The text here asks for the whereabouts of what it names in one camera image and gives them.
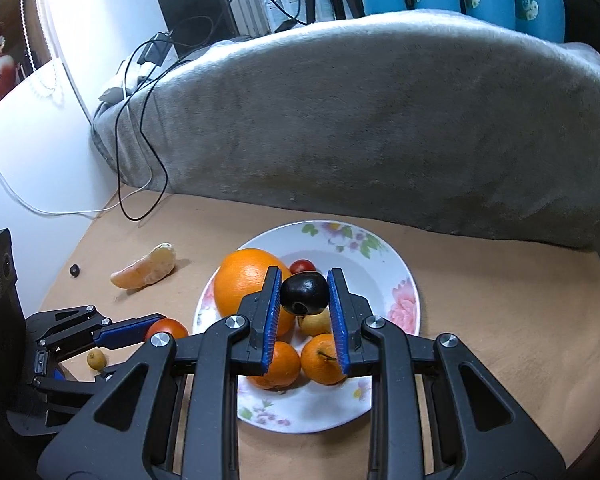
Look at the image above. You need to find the black plum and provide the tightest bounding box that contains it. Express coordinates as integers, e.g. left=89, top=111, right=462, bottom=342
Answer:
left=280, top=271, right=329, bottom=317

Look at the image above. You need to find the grey blanket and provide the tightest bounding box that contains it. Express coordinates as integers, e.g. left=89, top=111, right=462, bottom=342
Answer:
left=90, top=10, right=600, bottom=251

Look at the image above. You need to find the black charger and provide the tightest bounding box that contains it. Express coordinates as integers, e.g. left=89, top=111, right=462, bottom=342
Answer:
left=139, top=31, right=173, bottom=66

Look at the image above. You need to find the white cable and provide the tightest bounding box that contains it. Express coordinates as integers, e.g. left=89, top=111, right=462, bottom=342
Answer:
left=0, top=80, right=156, bottom=217

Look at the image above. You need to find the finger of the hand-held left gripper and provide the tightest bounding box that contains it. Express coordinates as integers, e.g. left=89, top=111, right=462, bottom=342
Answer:
left=27, top=304, right=167, bottom=356
left=32, top=360, right=131, bottom=411

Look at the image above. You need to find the white floral plate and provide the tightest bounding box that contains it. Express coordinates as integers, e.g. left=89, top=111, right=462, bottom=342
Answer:
left=192, top=220, right=422, bottom=434

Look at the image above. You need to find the white beaded light strip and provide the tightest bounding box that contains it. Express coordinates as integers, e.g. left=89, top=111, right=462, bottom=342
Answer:
left=17, top=0, right=65, bottom=106

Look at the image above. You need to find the orange-red tomato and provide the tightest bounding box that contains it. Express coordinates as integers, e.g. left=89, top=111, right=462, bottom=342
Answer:
left=145, top=317, right=190, bottom=341

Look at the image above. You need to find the peeled orange segment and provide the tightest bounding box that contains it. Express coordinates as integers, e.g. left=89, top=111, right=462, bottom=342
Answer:
left=111, top=242, right=177, bottom=290

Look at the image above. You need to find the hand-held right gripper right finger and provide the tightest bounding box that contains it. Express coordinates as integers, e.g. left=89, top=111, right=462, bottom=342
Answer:
left=326, top=267, right=566, bottom=480

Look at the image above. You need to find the large orange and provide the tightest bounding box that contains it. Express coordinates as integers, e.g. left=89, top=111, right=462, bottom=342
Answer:
left=213, top=248, right=292, bottom=318

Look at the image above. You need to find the black cable with inline switch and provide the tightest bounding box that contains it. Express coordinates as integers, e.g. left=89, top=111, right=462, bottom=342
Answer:
left=170, top=0, right=313, bottom=61

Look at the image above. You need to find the white power strip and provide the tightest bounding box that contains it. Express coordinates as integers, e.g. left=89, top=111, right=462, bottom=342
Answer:
left=99, top=60, right=146, bottom=103

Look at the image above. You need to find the small mandarin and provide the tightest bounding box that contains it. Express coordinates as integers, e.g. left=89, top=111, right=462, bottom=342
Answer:
left=247, top=340, right=301, bottom=391
left=300, top=332, right=348, bottom=386

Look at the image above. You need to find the small yellow fruit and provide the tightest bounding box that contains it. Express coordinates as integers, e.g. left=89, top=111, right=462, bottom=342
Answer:
left=297, top=307, right=333, bottom=337

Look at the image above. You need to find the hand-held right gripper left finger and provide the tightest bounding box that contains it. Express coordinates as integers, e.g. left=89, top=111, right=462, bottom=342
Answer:
left=37, top=266, right=295, bottom=480

